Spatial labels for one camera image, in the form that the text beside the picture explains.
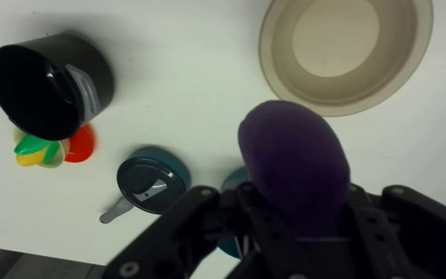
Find purple plush toy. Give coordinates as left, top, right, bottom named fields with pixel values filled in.
left=236, top=99, right=352, bottom=240

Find dark round pan lid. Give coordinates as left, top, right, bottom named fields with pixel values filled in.
left=115, top=154, right=179, bottom=215

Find green yellow toy food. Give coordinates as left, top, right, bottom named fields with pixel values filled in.
left=12, top=130, right=67, bottom=170

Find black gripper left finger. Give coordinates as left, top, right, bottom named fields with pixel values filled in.
left=100, top=182, right=298, bottom=279

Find teal toy pan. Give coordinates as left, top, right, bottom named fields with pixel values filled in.
left=97, top=144, right=193, bottom=224

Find black toy pot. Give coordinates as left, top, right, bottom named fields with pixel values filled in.
left=0, top=30, right=115, bottom=142

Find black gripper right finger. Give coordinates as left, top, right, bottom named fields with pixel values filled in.
left=341, top=182, right=446, bottom=279

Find beige round bowl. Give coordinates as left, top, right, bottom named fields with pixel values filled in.
left=256, top=0, right=434, bottom=117

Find red toy disc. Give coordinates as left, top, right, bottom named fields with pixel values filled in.
left=63, top=122, right=98, bottom=164

